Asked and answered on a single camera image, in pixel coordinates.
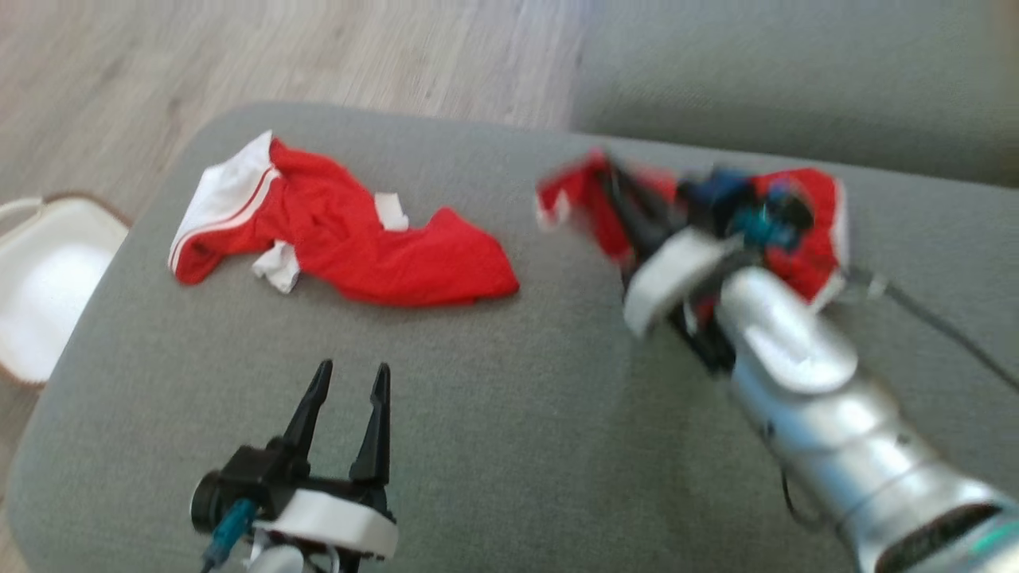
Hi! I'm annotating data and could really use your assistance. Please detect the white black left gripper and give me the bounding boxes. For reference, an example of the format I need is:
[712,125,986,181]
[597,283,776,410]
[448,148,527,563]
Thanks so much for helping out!
[255,360,399,561]

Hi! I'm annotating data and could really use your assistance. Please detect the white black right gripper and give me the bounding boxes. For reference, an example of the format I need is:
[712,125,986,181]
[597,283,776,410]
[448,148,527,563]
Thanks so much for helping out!
[601,155,745,335]

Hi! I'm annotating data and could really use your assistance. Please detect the red white-trimmed shorts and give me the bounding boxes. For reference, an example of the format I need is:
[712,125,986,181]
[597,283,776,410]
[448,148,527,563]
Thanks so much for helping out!
[537,151,849,310]

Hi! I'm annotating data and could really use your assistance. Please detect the red white basketball jersey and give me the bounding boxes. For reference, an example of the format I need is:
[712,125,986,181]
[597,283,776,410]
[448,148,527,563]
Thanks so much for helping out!
[169,131,520,308]

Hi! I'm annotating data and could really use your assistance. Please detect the grey sofa seat cushion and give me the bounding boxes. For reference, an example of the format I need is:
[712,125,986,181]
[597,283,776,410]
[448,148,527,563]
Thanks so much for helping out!
[4,102,1019,573]

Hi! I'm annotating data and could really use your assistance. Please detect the grey sofa back cushion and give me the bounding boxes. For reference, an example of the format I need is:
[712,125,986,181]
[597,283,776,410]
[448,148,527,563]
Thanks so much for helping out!
[572,0,1019,188]

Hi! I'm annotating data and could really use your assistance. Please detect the white laundry basket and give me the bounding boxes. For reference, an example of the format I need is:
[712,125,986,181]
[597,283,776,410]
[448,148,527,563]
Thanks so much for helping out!
[0,195,132,388]

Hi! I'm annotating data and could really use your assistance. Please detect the left camera cable teal plug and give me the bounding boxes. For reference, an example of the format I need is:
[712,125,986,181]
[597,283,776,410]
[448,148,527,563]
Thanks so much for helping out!
[201,497,260,573]

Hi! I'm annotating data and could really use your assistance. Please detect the thin black cable loop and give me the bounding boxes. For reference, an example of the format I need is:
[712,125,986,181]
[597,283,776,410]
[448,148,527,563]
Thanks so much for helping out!
[779,470,833,532]

